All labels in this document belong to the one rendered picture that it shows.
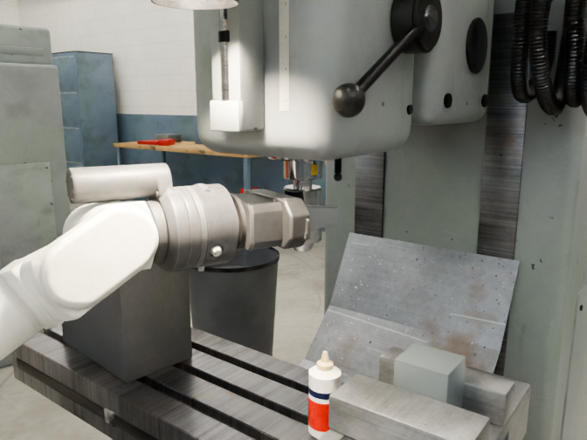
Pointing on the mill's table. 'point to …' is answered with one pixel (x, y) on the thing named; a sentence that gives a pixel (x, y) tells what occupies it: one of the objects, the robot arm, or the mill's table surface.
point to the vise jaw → (399, 415)
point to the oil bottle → (317, 422)
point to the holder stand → (137, 325)
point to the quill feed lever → (432, 22)
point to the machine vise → (475, 399)
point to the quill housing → (315, 82)
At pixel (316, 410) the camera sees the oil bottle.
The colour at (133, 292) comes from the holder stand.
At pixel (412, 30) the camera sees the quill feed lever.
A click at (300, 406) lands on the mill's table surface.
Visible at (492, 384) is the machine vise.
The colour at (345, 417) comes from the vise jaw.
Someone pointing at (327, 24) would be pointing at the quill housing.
